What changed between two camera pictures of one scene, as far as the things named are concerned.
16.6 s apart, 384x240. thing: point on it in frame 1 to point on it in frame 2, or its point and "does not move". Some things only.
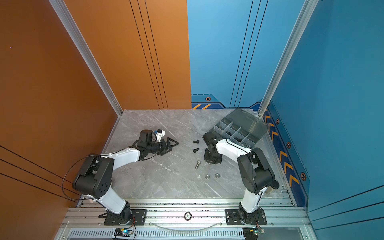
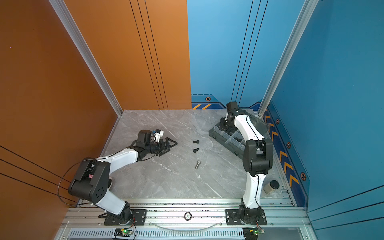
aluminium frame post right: (307, 9) does not move
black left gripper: (168, 146) does not move
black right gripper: (218, 160) to (221, 127)
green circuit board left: (123, 232) does not move
